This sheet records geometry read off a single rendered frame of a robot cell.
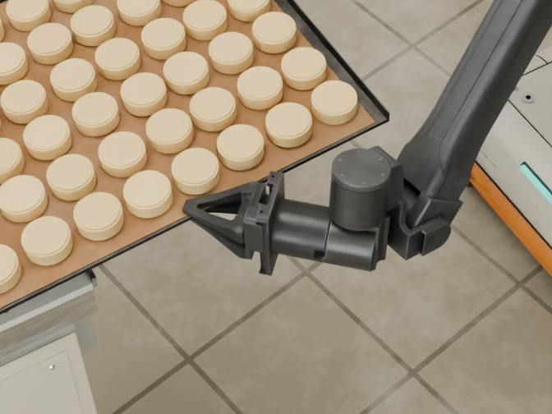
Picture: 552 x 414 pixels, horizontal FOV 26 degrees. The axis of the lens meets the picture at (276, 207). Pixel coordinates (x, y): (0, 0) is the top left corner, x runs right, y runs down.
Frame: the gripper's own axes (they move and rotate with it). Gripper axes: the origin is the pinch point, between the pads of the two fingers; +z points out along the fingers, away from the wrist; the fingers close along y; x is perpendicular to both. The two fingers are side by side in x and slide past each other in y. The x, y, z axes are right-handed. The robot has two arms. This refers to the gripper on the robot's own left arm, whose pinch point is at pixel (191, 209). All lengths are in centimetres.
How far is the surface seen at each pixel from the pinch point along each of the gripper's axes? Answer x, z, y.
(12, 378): -14.4, 18.4, 18.8
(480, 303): 60, -33, 101
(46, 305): -9.3, 14.5, 9.6
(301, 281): 56, 3, 100
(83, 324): -3.6, 14.5, 23.1
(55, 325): -9.1, 14.4, 14.4
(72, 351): -9.1, 13.3, 19.6
